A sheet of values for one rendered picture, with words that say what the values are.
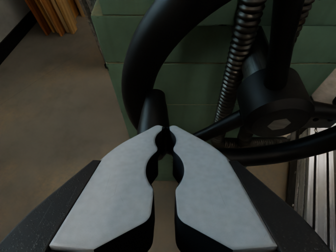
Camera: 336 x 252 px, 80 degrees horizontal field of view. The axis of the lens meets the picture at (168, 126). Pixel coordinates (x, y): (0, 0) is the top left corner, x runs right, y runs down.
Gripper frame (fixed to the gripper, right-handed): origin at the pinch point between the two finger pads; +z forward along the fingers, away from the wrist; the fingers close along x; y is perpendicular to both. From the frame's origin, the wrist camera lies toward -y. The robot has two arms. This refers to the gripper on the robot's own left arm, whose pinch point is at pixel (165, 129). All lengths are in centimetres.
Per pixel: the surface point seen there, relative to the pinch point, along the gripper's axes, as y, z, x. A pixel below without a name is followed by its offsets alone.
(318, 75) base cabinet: 3.7, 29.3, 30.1
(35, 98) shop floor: 37, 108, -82
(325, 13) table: -6.6, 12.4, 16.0
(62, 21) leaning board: -5, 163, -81
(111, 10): -7.1, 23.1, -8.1
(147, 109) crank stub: 0.0, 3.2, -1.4
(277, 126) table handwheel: 2.7, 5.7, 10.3
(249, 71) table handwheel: -1.2, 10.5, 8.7
